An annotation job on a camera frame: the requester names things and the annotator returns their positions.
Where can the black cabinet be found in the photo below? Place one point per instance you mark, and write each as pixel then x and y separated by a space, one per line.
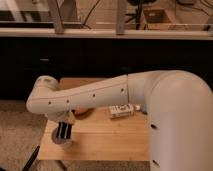
pixel 23 59

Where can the white eraser box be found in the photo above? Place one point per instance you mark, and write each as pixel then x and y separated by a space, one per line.
pixel 118 111

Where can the black table leg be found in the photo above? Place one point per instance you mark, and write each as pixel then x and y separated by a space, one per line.
pixel 31 159

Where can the wooden table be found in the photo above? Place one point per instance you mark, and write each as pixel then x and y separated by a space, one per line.
pixel 97 137

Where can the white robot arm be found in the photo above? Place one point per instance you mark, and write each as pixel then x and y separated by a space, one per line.
pixel 179 106

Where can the cardboard box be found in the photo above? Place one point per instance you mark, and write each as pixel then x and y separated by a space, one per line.
pixel 155 16

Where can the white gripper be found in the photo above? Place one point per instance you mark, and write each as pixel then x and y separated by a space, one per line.
pixel 66 117

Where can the orange round object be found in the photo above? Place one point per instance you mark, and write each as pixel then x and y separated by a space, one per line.
pixel 79 111

